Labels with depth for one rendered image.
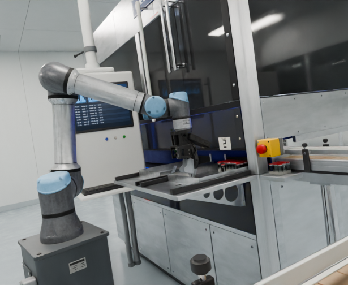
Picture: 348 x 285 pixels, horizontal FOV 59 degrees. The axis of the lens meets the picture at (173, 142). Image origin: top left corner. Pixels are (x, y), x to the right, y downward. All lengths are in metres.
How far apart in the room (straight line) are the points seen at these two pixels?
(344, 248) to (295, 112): 1.16
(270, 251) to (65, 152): 0.96
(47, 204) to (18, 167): 5.38
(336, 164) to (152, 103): 0.70
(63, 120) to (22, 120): 5.29
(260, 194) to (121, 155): 1.05
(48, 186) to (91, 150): 0.93
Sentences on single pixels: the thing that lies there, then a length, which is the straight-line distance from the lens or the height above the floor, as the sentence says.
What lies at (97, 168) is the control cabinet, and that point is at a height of 0.93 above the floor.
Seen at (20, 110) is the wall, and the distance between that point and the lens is 6.57.
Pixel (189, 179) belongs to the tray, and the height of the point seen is 0.90.
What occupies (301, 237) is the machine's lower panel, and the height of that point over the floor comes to 0.54.
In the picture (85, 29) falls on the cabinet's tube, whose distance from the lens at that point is 2.24.
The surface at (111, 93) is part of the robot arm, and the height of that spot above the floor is 1.28.
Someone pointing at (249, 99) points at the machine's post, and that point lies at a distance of 1.34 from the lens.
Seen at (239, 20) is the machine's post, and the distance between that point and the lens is 1.40.
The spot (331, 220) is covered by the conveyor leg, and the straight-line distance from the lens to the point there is 1.39.
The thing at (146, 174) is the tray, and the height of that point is 0.90.
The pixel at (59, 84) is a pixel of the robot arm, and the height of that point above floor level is 1.33.
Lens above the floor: 1.13
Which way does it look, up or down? 3 degrees down
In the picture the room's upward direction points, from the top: 8 degrees counter-clockwise
